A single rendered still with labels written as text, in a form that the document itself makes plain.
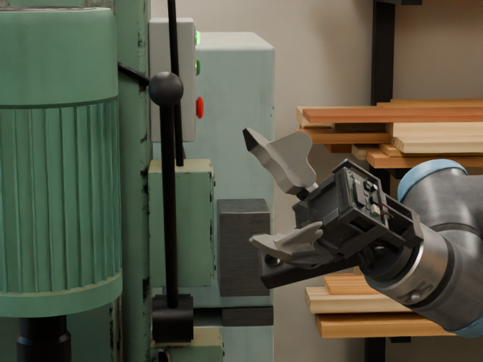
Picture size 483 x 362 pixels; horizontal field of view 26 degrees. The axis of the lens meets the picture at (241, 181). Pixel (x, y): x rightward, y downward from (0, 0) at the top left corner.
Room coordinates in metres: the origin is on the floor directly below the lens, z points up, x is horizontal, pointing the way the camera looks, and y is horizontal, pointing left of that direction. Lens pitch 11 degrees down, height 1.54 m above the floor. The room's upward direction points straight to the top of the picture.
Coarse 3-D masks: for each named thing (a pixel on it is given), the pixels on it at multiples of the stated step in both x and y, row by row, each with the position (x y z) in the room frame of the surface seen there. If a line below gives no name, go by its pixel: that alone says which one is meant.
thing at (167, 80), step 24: (168, 72) 1.02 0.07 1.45; (168, 96) 1.01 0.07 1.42; (168, 120) 1.04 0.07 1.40; (168, 144) 1.06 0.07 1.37; (168, 168) 1.08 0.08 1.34; (168, 192) 1.10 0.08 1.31; (168, 216) 1.12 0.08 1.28; (168, 240) 1.14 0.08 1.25; (168, 264) 1.17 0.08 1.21; (168, 288) 1.20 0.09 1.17; (168, 312) 1.22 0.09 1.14; (192, 312) 1.22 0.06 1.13; (168, 336) 1.21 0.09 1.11; (192, 336) 1.22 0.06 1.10
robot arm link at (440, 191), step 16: (432, 160) 1.27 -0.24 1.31; (448, 160) 1.27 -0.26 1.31; (416, 176) 1.26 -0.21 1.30; (432, 176) 1.25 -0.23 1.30; (448, 176) 1.25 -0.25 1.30; (464, 176) 1.26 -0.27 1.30; (480, 176) 1.26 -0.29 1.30; (400, 192) 1.27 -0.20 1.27; (416, 192) 1.24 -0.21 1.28; (432, 192) 1.23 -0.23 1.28; (448, 192) 1.23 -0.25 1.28; (464, 192) 1.23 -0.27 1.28; (480, 192) 1.23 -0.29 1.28; (416, 208) 1.22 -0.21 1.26; (432, 208) 1.21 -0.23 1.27; (448, 208) 1.21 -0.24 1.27; (464, 208) 1.21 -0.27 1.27; (480, 208) 1.22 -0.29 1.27; (432, 224) 1.19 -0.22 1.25; (448, 224) 1.19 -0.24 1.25; (464, 224) 1.19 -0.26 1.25; (480, 224) 1.22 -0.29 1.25
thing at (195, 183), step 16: (160, 160) 1.35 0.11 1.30; (192, 160) 1.35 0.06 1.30; (208, 160) 1.35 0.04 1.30; (160, 176) 1.27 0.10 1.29; (176, 176) 1.27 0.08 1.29; (192, 176) 1.27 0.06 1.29; (208, 176) 1.27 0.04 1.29; (160, 192) 1.27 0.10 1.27; (176, 192) 1.27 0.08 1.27; (192, 192) 1.27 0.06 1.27; (208, 192) 1.27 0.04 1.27; (160, 208) 1.27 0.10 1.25; (176, 208) 1.27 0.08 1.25; (192, 208) 1.27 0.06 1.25; (208, 208) 1.27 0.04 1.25; (160, 224) 1.27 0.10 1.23; (176, 224) 1.27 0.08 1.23; (192, 224) 1.27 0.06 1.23; (208, 224) 1.27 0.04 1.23; (160, 240) 1.27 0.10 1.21; (192, 240) 1.27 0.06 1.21; (208, 240) 1.27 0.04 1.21; (160, 256) 1.27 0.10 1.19; (192, 256) 1.27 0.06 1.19; (208, 256) 1.27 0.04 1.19; (160, 272) 1.27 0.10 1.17; (192, 272) 1.27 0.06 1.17; (208, 272) 1.27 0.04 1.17
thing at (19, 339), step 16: (32, 320) 1.07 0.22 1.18; (48, 320) 1.07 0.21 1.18; (64, 320) 1.09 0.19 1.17; (16, 336) 1.09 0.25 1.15; (32, 336) 1.07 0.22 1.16; (48, 336) 1.07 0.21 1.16; (64, 336) 1.08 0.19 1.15; (32, 352) 1.07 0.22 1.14; (48, 352) 1.07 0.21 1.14; (64, 352) 1.08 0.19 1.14
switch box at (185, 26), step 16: (160, 32) 1.37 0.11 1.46; (192, 32) 1.37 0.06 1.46; (160, 48) 1.37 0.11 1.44; (192, 48) 1.37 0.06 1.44; (160, 64) 1.37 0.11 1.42; (192, 64) 1.37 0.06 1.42; (192, 80) 1.37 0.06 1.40; (192, 96) 1.37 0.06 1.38; (192, 112) 1.37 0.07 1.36; (192, 128) 1.37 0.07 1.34
